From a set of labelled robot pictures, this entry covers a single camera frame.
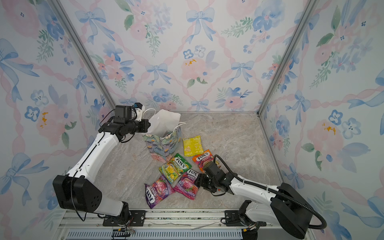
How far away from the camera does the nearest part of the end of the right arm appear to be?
24.2 inches

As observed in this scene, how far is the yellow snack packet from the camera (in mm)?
984

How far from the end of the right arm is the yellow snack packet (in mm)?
232
